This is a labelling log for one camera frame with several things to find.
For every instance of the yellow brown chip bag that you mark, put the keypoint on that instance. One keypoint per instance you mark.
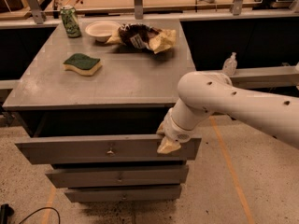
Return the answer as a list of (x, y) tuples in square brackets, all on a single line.
[(142, 36)]

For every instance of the grey drawer cabinet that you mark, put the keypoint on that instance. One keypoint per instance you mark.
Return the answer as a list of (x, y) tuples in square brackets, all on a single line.
[(129, 95)]

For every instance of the clear sanitizer bottle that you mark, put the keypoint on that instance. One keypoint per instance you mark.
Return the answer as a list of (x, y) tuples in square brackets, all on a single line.
[(230, 65)]

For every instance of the grey metal bracket left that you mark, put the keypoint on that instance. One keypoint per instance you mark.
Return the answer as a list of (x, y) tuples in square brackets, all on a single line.
[(36, 11)]

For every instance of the black plug on floor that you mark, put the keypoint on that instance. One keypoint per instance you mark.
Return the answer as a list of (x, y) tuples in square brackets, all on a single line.
[(6, 211)]

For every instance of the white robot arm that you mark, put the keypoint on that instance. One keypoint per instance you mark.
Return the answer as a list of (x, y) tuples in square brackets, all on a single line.
[(200, 94)]

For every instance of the green soda can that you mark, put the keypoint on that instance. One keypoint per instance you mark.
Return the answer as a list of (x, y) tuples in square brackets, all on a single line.
[(70, 21)]

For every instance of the green yellow sponge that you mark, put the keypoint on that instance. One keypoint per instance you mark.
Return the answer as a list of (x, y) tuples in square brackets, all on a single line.
[(82, 64)]

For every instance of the grey top drawer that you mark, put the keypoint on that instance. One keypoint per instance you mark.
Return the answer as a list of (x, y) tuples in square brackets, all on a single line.
[(102, 148)]

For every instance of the grey middle drawer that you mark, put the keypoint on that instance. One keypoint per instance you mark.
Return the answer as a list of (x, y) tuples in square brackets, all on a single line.
[(118, 176)]

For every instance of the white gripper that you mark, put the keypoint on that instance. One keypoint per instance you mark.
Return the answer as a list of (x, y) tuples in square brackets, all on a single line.
[(175, 131)]

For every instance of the grey metal bracket middle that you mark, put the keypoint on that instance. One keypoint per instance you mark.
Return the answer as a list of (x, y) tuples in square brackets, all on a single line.
[(138, 4)]

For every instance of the grey drawer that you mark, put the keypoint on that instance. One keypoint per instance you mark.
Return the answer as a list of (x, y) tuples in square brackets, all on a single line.
[(102, 148), (118, 176), (123, 194)]

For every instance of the grey bottom drawer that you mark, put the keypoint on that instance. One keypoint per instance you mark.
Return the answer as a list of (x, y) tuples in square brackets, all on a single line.
[(123, 194)]

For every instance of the white paper bowl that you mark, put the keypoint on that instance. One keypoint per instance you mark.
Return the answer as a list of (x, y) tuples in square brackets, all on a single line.
[(101, 31)]

